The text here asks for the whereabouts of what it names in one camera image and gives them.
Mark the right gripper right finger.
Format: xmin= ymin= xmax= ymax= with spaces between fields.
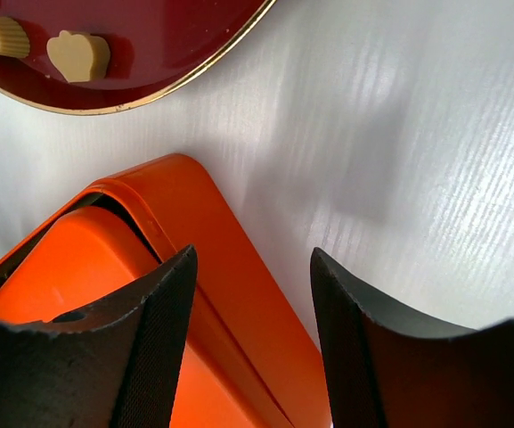
xmin=310 ymin=248 xmax=514 ymax=427

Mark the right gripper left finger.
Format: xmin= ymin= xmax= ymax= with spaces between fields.
xmin=0 ymin=246 xmax=198 ymax=427

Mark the orange box lid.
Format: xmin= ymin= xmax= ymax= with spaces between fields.
xmin=0 ymin=207 xmax=290 ymax=427

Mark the orange chocolate box tray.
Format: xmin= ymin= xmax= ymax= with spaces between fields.
xmin=0 ymin=154 xmax=330 ymax=427

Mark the tan heart chocolate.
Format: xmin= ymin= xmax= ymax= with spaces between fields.
xmin=46 ymin=30 xmax=110 ymax=83

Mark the tan round chocolate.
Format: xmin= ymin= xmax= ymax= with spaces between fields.
xmin=0 ymin=16 xmax=30 ymax=59

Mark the red round plate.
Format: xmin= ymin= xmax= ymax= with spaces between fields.
xmin=0 ymin=1 xmax=273 ymax=116

